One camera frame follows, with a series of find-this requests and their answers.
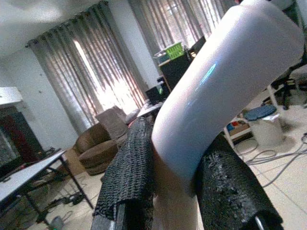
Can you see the brown armchair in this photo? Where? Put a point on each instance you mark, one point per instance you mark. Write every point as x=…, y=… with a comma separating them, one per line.
x=99, y=149

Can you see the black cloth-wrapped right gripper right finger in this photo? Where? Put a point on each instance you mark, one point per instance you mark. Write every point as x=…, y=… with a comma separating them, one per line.
x=230, y=187

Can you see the white bucket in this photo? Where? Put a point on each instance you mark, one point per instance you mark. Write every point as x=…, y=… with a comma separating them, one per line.
x=267, y=130

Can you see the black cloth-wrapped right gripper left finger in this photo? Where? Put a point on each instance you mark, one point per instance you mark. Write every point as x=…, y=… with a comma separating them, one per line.
x=129, y=172

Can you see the blue round lid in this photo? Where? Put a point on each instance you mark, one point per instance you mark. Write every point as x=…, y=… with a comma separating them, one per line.
x=260, y=113

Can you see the white table with black laptop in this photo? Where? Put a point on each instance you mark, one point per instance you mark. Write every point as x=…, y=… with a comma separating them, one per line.
x=151, y=105

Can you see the black power strip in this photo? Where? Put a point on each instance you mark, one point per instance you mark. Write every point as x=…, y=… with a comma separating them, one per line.
x=74, y=198

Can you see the dark display cabinet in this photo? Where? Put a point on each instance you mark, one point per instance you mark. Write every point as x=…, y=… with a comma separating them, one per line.
x=14, y=134

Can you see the white shelf frame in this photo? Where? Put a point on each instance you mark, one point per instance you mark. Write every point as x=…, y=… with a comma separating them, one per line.
x=238, y=130

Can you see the grey cushion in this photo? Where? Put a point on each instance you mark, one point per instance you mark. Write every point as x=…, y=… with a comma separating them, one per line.
x=112, y=123

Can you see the black office chair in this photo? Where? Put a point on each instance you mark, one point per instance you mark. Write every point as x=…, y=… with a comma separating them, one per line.
x=289, y=83

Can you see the green plastic basket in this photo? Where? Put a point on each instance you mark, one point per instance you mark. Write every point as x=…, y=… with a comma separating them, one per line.
x=175, y=50

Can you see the grey striped curtain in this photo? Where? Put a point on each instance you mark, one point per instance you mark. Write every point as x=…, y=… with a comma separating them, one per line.
x=175, y=21
x=79, y=79

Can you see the white folding table black legs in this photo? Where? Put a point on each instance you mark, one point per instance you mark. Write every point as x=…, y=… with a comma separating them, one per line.
x=31, y=175

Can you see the black cabinet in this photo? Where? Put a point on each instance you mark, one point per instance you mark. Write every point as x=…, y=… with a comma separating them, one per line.
x=175, y=72

